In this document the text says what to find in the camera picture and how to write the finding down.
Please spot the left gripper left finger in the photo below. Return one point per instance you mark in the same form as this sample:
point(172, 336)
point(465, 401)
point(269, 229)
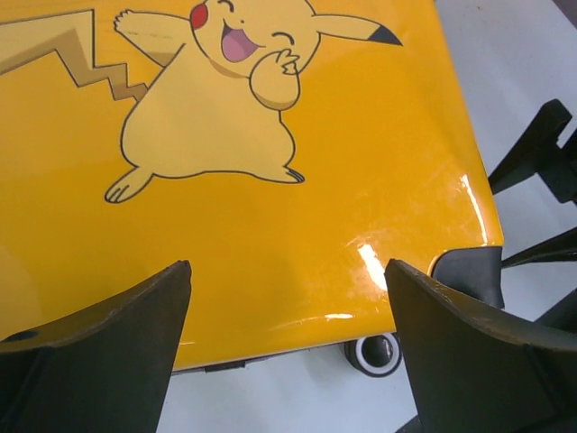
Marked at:
point(105, 368)

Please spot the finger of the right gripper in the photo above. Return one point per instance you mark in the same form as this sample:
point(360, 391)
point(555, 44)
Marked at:
point(537, 151)
point(560, 248)

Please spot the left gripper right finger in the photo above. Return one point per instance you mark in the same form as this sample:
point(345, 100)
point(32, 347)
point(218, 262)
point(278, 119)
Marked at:
point(476, 368)

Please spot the yellow Pikachu suitcase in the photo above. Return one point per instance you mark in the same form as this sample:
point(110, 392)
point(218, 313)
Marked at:
point(288, 150)

